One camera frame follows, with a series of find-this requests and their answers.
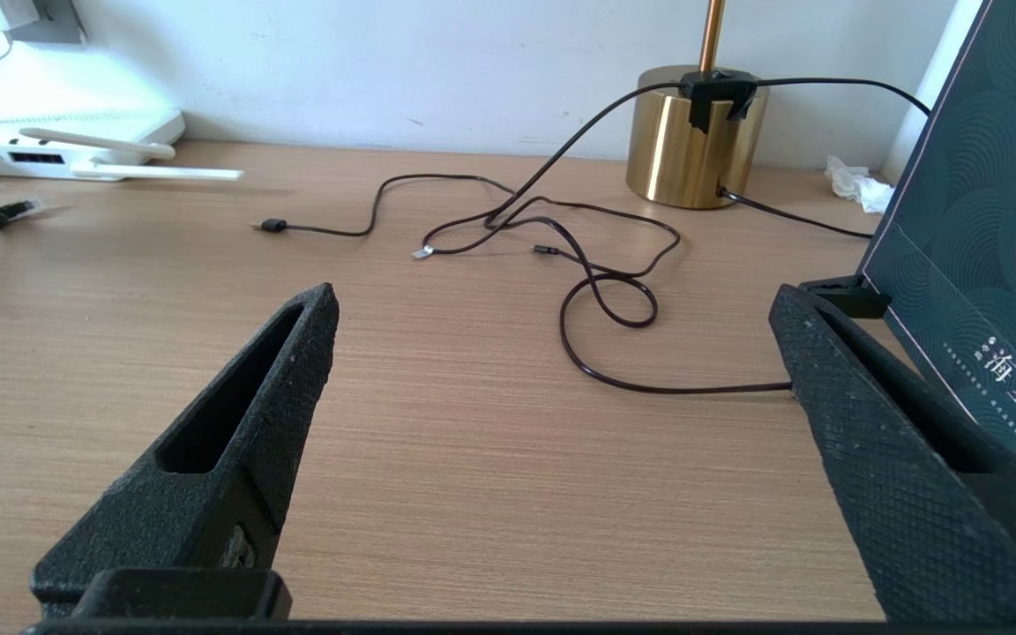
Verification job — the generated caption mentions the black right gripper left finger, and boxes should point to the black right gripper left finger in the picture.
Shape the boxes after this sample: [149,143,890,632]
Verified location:
[30,282,340,618]

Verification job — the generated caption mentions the grey wall socket plate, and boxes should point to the grey wall socket plate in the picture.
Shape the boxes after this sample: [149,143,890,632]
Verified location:
[10,0,87,43]

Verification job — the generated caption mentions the white router with antennas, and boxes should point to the white router with antennas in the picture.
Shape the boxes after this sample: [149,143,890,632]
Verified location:
[0,108,244,183]

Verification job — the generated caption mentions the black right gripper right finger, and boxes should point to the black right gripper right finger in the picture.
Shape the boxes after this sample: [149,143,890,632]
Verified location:
[770,284,1016,623]

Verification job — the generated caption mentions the crumpled white tissue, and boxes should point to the crumpled white tissue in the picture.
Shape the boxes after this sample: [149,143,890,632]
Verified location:
[825,156,897,214]

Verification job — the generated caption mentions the black multi-head USB cable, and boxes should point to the black multi-head USB cable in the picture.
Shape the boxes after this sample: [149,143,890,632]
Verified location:
[252,173,684,329]

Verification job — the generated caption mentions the brass desk lamp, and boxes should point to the brass desk lamp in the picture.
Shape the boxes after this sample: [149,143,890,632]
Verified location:
[625,0,772,211]

